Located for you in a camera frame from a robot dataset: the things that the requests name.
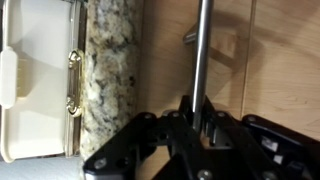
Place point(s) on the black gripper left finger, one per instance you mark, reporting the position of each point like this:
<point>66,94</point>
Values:
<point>123,154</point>

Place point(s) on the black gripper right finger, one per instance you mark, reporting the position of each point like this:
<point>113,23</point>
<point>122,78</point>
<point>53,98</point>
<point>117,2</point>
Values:
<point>264,149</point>

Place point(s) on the wooden drawer with steel handle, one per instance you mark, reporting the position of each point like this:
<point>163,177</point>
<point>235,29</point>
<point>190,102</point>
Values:
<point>195,47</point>

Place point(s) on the wooden cabinet door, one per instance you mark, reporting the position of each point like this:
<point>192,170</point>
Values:
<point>283,71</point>

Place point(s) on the white paper towel roll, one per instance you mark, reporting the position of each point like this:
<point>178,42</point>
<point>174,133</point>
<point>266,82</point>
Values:
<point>54,168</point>

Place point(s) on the white plastic container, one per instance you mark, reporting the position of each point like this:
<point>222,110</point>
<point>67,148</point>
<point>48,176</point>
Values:
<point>41,51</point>

